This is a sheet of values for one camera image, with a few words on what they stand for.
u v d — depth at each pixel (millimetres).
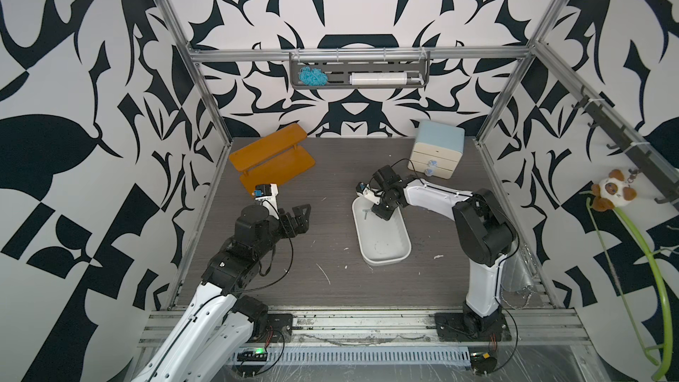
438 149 975
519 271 771
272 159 1124
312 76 911
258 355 728
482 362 714
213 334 470
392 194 722
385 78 895
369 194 888
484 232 512
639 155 585
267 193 630
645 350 536
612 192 603
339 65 949
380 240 892
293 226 640
